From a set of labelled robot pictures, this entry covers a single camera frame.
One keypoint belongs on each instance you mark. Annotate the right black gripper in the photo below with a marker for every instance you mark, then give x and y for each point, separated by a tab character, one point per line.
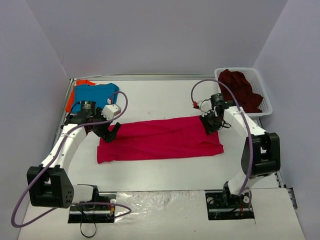
208	122

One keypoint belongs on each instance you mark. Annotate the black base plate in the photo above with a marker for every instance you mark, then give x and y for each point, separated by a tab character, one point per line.
219	210
91	214

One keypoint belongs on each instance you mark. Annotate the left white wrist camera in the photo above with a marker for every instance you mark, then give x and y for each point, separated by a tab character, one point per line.
110	111

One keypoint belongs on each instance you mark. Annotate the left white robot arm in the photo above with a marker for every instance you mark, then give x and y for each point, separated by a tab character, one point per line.
50	185

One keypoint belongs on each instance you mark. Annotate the orange folded t shirt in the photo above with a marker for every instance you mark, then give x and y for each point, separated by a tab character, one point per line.
71	98

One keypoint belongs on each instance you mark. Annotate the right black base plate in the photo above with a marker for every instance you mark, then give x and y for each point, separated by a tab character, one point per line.
219	210

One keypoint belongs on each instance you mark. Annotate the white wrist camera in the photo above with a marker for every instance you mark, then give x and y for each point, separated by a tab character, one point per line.
204	106
110	111

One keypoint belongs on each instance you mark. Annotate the magenta t shirt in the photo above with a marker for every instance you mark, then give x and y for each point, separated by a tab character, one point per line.
175	138

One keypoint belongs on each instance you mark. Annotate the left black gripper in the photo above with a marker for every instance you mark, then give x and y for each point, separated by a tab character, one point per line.
103	130

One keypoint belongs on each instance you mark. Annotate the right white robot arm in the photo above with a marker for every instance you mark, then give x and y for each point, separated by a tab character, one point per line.
261	152

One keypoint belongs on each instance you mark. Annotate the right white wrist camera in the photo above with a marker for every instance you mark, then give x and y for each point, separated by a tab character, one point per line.
204	106

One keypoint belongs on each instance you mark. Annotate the dark red t shirt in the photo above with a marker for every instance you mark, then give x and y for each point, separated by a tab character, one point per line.
242	90

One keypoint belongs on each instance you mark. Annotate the white plastic basket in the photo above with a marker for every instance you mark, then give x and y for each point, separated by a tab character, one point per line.
257	84

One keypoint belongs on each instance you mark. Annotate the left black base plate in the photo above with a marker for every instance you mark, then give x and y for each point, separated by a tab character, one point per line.
91	214

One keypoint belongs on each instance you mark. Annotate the blue folded t shirt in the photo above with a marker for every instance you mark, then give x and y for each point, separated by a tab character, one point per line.
99	93

